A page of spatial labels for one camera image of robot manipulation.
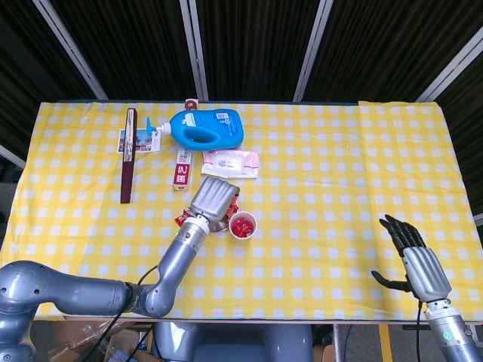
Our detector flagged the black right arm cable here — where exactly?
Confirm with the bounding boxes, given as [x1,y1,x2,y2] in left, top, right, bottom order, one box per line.
[414,299,426,362]

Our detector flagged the blue cable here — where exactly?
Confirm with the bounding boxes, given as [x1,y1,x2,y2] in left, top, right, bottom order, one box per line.
[343,324,354,362]

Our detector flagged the white paper cup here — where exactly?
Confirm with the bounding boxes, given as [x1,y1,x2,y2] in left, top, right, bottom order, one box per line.
[229,210,258,240]

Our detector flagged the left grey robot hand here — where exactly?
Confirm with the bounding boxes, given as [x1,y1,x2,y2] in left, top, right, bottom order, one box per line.
[187,176,242,223]

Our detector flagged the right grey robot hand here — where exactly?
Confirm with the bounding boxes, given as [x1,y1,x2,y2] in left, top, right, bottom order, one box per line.
[371,213,453,302]

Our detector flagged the metal table leg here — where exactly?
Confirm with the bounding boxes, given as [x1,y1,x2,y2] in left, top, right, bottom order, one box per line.
[333,323,342,362]

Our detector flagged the blue pump bottle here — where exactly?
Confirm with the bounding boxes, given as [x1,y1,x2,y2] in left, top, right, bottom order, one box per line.
[146,108,245,151]

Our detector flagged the brown cardboard box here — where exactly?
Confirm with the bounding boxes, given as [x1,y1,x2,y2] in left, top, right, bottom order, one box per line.
[48,320,155,362]

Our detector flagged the red white toothpaste box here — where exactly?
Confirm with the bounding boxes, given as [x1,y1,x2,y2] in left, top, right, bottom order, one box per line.
[172,145,195,192]

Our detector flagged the photo postcard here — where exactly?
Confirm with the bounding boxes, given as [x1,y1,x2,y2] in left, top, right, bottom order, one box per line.
[118,127,162,154]

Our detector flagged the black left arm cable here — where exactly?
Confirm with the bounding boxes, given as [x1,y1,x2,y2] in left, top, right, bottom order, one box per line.
[78,263,159,362]

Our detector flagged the pink wet wipes pack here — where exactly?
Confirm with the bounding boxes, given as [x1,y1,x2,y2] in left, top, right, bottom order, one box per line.
[201,149,261,179]

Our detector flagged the dark brown folded fan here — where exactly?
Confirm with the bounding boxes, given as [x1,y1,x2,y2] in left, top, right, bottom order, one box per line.
[119,108,137,204]

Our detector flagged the black pleated curtain panel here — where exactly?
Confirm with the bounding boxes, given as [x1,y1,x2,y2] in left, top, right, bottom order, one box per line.
[303,0,483,103]
[0,0,101,152]
[433,44,483,216]
[51,0,201,102]
[195,0,320,102]

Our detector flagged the grey robot torso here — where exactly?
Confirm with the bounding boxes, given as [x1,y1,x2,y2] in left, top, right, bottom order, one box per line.
[152,322,314,362]

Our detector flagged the yellow white checked tablecloth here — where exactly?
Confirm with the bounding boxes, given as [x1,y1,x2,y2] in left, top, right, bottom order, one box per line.
[0,100,483,321]

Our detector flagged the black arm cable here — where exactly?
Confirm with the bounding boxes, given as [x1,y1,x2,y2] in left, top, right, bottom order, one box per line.
[78,263,159,362]
[414,299,426,362]

